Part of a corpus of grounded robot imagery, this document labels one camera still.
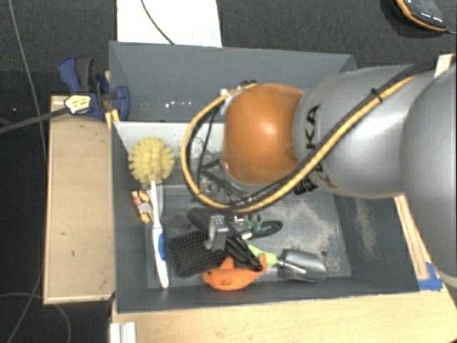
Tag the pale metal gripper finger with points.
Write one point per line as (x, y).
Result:
(216, 235)
(244, 235)

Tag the black hairbrush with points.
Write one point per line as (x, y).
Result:
(191, 254)

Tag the orange toy fish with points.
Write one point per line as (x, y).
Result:
(228, 279)

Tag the white and blue toothbrush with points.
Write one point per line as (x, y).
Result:
(159, 248)

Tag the silver and green flashlight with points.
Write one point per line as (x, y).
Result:
(303, 264)

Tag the red and yellow small toy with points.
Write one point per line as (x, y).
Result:
(142, 206)

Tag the grey metal bin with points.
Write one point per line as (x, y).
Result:
(228, 77)

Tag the pale wood board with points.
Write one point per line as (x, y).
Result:
(80, 206)

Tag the black cylinder on white bracket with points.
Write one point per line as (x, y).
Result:
(305, 188)

